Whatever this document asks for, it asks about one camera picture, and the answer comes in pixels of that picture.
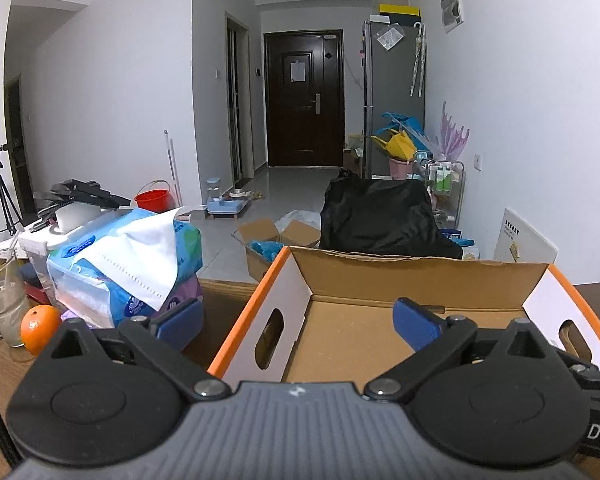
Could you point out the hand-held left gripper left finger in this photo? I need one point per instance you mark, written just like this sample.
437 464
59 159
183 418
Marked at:
180 322

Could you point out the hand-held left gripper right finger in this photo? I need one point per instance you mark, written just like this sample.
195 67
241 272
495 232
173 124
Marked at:
415 322

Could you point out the orange cardboard box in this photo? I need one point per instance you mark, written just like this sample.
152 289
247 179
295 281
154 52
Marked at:
350 330

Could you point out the purple tissue pack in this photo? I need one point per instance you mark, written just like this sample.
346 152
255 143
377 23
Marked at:
187 287

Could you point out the blue and white packages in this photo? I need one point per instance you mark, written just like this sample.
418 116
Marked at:
462 245

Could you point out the blue tissue pack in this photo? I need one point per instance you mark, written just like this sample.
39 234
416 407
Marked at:
80 280

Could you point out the black bag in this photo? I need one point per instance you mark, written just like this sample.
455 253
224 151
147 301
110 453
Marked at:
380 215

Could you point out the brown cardboard floor box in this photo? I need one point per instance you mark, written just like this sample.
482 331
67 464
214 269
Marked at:
260 232

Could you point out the blue pet feeder stand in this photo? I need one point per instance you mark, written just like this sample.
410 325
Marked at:
227 208

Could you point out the red bucket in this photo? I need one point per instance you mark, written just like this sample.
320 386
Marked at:
152 201

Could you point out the pet water dispenser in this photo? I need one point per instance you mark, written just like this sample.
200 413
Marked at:
213 190

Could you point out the white leaning board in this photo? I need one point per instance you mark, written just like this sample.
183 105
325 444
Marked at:
525 240

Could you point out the orange fruit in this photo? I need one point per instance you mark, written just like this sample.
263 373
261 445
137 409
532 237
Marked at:
37 330

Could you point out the metal trolley rack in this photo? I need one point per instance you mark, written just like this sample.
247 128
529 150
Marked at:
445 180

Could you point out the white plastic bag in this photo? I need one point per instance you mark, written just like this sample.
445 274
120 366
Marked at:
300 220

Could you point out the pink bucket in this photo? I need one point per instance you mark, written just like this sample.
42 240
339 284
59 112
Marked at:
401 167

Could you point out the black mechanical device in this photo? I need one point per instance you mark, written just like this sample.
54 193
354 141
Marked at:
85 192

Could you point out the white lidded storage box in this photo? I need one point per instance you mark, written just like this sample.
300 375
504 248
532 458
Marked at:
35 247

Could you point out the clear glass cup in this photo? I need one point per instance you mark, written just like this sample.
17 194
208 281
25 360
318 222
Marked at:
2 305

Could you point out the blue plastic toy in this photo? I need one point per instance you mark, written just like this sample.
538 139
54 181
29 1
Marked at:
405 122

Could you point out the glass side door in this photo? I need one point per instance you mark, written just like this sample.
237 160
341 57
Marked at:
237 105

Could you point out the dark brown entrance door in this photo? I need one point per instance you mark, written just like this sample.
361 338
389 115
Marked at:
280 110

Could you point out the dark interior door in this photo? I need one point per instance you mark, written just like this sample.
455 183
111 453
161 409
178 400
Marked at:
17 150

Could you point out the grey refrigerator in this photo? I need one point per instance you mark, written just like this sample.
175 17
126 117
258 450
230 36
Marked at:
390 80

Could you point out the clear folded umbrella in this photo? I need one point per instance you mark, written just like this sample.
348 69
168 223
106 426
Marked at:
414 60
421 60

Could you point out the white paper notice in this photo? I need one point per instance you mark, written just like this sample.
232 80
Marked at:
297 71

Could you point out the clear plastic pouch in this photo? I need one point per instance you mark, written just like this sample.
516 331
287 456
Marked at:
390 37

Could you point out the yellow and black box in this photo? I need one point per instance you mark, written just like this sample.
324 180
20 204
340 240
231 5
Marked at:
400 11

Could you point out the white electrical panel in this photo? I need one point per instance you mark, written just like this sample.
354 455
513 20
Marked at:
452 7

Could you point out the white wall socket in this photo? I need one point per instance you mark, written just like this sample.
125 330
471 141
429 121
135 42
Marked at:
478 161

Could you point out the black camera tripod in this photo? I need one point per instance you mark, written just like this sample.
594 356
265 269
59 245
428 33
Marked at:
0 195

